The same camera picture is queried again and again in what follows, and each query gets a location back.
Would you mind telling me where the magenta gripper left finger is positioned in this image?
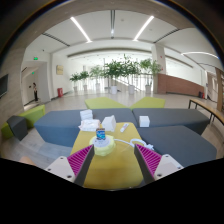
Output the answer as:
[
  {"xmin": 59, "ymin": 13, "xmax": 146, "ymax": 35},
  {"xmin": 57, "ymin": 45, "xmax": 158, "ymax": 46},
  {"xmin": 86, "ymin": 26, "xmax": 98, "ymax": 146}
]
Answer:
[{"xmin": 44, "ymin": 143, "xmax": 96, "ymax": 187}]

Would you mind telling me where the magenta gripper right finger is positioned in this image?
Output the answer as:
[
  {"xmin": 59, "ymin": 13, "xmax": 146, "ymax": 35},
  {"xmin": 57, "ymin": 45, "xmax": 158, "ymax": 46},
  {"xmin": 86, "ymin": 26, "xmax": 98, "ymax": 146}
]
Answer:
[{"xmin": 133, "ymin": 143, "xmax": 185, "ymax": 185}]

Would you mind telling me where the yellow ottoman table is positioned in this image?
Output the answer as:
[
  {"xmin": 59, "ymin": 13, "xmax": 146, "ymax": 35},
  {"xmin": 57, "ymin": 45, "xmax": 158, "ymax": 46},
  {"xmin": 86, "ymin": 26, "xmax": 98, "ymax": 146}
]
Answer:
[{"xmin": 70, "ymin": 121, "xmax": 146, "ymax": 190}]

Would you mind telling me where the yellow round charging base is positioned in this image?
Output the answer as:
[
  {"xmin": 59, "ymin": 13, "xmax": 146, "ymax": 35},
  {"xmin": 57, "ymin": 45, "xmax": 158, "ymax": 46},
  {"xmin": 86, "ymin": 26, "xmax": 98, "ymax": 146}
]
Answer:
[{"xmin": 89, "ymin": 135, "xmax": 116, "ymax": 156}]

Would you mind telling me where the white plastic bag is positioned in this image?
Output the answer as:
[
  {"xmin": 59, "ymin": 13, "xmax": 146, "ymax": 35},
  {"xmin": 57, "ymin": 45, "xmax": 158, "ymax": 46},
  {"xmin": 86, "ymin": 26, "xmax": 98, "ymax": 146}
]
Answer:
[{"xmin": 79, "ymin": 119, "xmax": 100, "ymax": 132}]

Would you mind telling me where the small white cube box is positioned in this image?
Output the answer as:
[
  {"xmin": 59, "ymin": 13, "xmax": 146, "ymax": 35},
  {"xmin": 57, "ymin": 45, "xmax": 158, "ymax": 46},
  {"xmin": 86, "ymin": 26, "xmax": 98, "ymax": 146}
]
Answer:
[{"xmin": 139, "ymin": 116, "xmax": 150, "ymax": 127}]

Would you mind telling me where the grey ottoman left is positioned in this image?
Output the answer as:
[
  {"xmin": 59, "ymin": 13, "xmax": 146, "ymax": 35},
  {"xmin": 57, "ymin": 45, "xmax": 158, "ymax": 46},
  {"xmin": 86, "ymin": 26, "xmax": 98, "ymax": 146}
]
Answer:
[{"xmin": 34, "ymin": 108, "xmax": 137, "ymax": 147}]

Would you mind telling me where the grey ottoman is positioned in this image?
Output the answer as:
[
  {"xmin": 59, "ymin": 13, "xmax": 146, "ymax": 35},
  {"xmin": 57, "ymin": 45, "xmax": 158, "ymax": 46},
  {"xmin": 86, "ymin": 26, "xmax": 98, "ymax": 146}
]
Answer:
[
  {"xmin": 34, "ymin": 108, "xmax": 137, "ymax": 147},
  {"xmin": 138, "ymin": 126, "xmax": 217, "ymax": 167},
  {"xmin": 132, "ymin": 108, "xmax": 209, "ymax": 135}
]

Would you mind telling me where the grey ottoman front right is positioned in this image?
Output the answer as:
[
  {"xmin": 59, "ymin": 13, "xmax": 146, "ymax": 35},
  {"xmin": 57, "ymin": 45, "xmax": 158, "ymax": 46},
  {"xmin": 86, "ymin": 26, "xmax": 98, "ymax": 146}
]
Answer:
[{"xmin": 138, "ymin": 126, "xmax": 217, "ymax": 167}]

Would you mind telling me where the white remote control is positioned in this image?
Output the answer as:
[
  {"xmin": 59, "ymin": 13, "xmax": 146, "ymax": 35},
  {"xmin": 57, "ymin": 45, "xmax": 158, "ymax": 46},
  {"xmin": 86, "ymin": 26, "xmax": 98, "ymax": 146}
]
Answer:
[{"xmin": 120, "ymin": 123, "xmax": 129, "ymax": 133}]

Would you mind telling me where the white paper stack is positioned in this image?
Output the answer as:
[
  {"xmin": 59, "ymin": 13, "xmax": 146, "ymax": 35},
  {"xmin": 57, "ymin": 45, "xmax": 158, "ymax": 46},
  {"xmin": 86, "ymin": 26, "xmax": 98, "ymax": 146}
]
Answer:
[{"xmin": 80, "ymin": 109, "xmax": 93, "ymax": 120}]

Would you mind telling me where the white tissue box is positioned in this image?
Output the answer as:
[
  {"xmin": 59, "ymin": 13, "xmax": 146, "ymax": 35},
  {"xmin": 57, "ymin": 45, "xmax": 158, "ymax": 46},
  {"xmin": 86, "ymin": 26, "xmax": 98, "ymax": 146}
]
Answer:
[{"xmin": 102, "ymin": 115, "xmax": 116, "ymax": 132}]

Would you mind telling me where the green ottoman back right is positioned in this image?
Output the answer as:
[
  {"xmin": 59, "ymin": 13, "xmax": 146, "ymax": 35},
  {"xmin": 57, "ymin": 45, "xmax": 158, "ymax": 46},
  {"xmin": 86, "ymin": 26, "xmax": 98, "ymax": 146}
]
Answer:
[{"xmin": 130, "ymin": 97, "xmax": 165, "ymax": 109}]

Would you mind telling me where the green ottoman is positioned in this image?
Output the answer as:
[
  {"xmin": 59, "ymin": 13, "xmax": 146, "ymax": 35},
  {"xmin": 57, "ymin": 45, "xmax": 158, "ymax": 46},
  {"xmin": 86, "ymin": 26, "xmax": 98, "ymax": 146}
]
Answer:
[
  {"xmin": 130, "ymin": 97, "xmax": 165, "ymax": 109},
  {"xmin": 85, "ymin": 97, "xmax": 125, "ymax": 109}
]

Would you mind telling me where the grey ottoman back right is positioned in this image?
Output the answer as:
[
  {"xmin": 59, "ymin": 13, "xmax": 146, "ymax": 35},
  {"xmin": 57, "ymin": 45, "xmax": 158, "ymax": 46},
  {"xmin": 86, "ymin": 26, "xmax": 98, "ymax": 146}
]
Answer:
[{"xmin": 132, "ymin": 108, "xmax": 209, "ymax": 135}]

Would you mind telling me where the green ottoman back left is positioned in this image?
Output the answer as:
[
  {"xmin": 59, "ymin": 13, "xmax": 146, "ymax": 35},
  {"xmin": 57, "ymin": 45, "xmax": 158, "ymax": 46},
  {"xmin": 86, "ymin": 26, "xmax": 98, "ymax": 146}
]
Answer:
[{"xmin": 85, "ymin": 97, "xmax": 125, "ymax": 109}]

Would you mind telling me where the green bench far left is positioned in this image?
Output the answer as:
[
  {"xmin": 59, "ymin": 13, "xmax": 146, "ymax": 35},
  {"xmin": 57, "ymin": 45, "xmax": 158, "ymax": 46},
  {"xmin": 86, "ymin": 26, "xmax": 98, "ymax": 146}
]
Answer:
[{"xmin": 1, "ymin": 105, "xmax": 45, "ymax": 139}]

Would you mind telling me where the dark grey stool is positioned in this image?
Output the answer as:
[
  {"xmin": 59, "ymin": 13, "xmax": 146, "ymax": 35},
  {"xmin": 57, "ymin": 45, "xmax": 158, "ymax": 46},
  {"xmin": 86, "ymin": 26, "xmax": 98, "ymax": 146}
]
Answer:
[{"xmin": 7, "ymin": 116, "xmax": 28, "ymax": 140}]

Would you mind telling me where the red bin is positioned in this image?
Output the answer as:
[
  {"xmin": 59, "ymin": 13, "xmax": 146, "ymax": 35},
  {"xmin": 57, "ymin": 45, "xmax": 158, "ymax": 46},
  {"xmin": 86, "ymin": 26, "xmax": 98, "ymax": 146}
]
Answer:
[{"xmin": 57, "ymin": 88, "xmax": 63, "ymax": 98}]

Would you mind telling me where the standing person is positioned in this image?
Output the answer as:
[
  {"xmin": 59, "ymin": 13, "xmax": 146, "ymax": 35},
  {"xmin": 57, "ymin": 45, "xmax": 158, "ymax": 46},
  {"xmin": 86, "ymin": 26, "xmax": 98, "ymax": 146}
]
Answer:
[{"xmin": 33, "ymin": 82, "xmax": 38, "ymax": 102}]

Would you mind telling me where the wooden bench right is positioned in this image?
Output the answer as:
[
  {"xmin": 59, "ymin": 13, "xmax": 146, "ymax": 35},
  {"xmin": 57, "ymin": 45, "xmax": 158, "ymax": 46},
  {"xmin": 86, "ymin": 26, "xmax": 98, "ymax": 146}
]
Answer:
[{"xmin": 188, "ymin": 99, "xmax": 224, "ymax": 126}]

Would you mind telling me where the potted tree far left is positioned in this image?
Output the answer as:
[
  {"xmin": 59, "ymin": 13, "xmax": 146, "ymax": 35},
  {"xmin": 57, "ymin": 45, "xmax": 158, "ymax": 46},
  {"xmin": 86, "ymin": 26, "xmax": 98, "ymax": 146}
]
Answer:
[{"xmin": 70, "ymin": 73, "xmax": 81, "ymax": 91}]

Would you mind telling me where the potted tree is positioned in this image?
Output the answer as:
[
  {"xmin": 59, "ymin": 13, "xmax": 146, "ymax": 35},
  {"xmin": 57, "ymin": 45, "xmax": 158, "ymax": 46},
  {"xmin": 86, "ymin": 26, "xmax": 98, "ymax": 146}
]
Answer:
[
  {"xmin": 140, "ymin": 58, "xmax": 161, "ymax": 93},
  {"xmin": 89, "ymin": 65, "xmax": 104, "ymax": 91},
  {"xmin": 70, "ymin": 73, "xmax": 81, "ymax": 91},
  {"xmin": 122, "ymin": 55, "xmax": 140, "ymax": 95},
  {"xmin": 105, "ymin": 60, "xmax": 123, "ymax": 95}
]

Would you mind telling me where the potted tree centre right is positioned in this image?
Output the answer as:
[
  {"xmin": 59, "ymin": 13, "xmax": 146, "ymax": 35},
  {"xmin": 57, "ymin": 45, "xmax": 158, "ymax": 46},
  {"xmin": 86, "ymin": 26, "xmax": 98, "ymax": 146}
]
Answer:
[{"xmin": 122, "ymin": 55, "xmax": 140, "ymax": 95}]

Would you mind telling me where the white charger cable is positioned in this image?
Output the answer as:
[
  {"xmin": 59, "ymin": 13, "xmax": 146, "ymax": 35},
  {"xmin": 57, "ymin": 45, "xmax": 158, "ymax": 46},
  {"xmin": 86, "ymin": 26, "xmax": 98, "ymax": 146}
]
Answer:
[{"xmin": 114, "ymin": 137, "xmax": 155, "ymax": 151}]

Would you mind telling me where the wall picture frame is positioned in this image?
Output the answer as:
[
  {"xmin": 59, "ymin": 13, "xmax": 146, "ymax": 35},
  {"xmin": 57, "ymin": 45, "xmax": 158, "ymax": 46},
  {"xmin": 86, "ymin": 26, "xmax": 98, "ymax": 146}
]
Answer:
[{"xmin": 56, "ymin": 65, "xmax": 64, "ymax": 75}]

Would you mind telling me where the wall television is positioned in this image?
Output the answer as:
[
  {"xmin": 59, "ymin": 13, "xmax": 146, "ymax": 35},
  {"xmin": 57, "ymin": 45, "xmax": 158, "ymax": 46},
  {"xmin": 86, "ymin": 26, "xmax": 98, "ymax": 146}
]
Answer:
[{"xmin": 0, "ymin": 74, "xmax": 8, "ymax": 98}]

